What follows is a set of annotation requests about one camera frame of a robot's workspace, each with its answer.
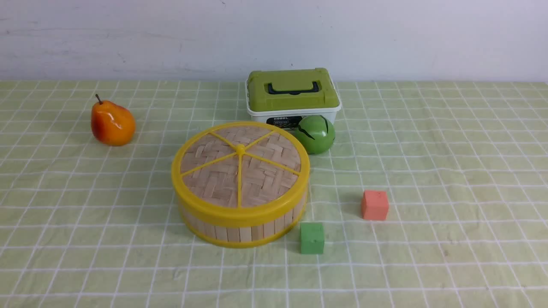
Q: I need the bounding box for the green foam cube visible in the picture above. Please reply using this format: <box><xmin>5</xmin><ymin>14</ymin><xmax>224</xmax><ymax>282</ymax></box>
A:
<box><xmin>300</xmin><ymin>222</ymin><xmax>325</xmax><ymax>255</ymax></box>

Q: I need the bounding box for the orange toy pear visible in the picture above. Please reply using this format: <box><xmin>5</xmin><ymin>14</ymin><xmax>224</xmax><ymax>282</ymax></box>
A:
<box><xmin>90</xmin><ymin>94</ymin><xmax>136</xmax><ymax>146</ymax></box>

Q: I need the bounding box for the salmon red foam cube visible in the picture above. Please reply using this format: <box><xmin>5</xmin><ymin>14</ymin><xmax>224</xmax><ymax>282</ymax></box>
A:
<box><xmin>361</xmin><ymin>190</ymin><xmax>389</xmax><ymax>221</ymax></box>

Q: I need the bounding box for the bamboo steamer basket base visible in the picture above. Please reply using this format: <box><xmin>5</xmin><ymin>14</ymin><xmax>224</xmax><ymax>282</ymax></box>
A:
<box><xmin>178</xmin><ymin>190</ymin><xmax>308</xmax><ymax>249</ymax></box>

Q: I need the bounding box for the yellow bamboo steamer lid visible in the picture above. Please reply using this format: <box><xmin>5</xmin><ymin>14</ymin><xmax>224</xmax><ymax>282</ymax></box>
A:
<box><xmin>171</xmin><ymin>121</ymin><xmax>310</xmax><ymax>228</ymax></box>

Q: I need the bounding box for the green lidded storage box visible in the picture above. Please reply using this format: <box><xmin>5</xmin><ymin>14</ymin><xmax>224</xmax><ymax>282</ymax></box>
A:
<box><xmin>245</xmin><ymin>68</ymin><xmax>341</xmax><ymax>130</ymax></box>

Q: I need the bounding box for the green checkered tablecloth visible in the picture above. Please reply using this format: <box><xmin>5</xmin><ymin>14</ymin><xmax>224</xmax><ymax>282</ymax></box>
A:
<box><xmin>0</xmin><ymin>80</ymin><xmax>548</xmax><ymax>308</ymax></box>

